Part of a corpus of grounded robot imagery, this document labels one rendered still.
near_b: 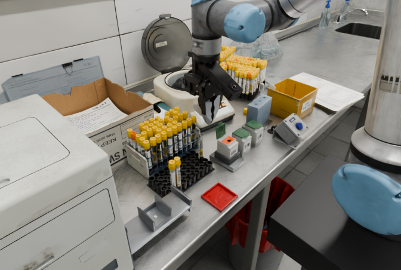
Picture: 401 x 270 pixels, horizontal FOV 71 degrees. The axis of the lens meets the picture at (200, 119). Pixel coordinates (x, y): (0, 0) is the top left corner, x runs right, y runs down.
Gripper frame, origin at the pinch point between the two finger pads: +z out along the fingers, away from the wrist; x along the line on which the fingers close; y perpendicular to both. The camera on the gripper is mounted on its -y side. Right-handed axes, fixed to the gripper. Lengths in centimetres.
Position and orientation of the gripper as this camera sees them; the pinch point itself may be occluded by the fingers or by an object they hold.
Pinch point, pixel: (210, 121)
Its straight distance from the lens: 82.4
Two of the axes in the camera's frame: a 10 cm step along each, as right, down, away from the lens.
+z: 0.0, 8.5, 5.3
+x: -6.9, 3.8, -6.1
